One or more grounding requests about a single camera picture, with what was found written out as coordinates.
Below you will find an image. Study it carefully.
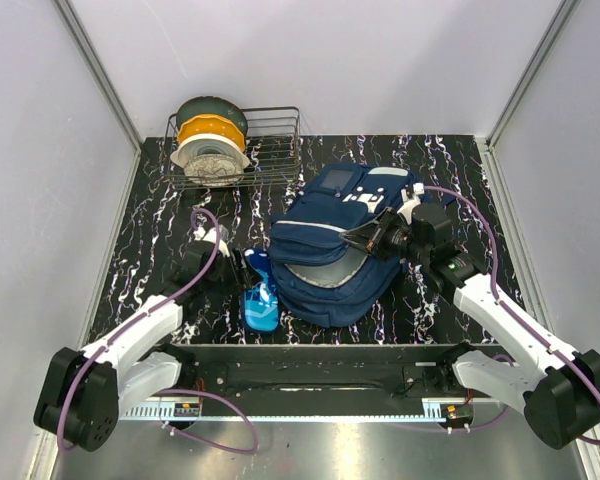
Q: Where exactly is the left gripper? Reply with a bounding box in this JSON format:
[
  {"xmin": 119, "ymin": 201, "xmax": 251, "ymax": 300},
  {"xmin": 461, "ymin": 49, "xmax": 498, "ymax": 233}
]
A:
[{"xmin": 202, "ymin": 247, "xmax": 263, "ymax": 297}]

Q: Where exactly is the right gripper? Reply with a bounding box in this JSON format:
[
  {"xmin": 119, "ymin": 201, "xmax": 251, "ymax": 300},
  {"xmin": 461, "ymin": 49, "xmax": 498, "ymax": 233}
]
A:
[{"xmin": 340, "ymin": 207, "xmax": 429, "ymax": 265}]

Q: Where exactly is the blue dinosaur pencil case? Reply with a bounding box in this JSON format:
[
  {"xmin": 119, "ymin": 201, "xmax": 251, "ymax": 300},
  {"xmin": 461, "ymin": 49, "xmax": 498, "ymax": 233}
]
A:
[{"xmin": 240, "ymin": 248, "xmax": 280, "ymax": 334}]

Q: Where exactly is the navy blue student backpack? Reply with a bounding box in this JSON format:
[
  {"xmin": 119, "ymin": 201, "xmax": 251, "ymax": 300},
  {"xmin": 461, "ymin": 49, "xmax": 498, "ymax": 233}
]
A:
[{"xmin": 268, "ymin": 163, "xmax": 423, "ymax": 328}]

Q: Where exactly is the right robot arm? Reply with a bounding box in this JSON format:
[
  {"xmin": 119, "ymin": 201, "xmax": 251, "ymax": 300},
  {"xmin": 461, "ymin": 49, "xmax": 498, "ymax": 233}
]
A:
[{"xmin": 340, "ymin": 203, "xmax": 600, "ymax": 449}]

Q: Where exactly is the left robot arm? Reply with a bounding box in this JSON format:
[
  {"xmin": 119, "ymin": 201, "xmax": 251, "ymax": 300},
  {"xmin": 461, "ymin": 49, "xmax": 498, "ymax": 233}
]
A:
[{"xmin": 33, "ymin": 239, "xmax": 263, "ymax": 452}]

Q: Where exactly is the grey speckled plate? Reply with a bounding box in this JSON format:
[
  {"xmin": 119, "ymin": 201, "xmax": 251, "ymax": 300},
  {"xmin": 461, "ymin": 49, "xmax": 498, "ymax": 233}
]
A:
[{"xmin": 184, "ymin": 154, "xmax": 244, "ymax": 188}]

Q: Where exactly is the white plate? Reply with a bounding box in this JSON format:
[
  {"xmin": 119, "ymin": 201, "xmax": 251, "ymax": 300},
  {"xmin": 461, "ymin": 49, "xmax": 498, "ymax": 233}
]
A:
[{"xmin": 170, "ymin": 134, "xmax": 250, "ymax": 169}]

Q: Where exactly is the yellow plate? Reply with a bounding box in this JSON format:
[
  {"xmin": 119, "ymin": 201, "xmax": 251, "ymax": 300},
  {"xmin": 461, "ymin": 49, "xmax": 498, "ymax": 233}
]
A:
[{"xmin": 177, "ymin": 114, "xmax": 246, "ymax": 151}]

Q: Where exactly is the dark green plate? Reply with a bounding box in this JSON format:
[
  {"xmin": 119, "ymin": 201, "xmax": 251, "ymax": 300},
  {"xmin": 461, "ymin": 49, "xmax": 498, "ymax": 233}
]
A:
[{"xmin": 176, "ymin": 95, "xmax": 248, "ymax": 135}]

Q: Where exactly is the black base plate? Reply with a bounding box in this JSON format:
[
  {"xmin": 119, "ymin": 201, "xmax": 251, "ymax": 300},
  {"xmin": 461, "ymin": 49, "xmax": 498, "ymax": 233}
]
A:
[{"xmin": 183, "ymin": 345, "xmax": 469, "ymax": 421}]

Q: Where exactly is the wire dish rack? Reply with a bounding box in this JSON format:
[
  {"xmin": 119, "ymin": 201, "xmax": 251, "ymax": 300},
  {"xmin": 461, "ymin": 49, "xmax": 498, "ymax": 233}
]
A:
[{"xmin": 159, "ymin": 106, "xmax": 301, "ymax": 190}]

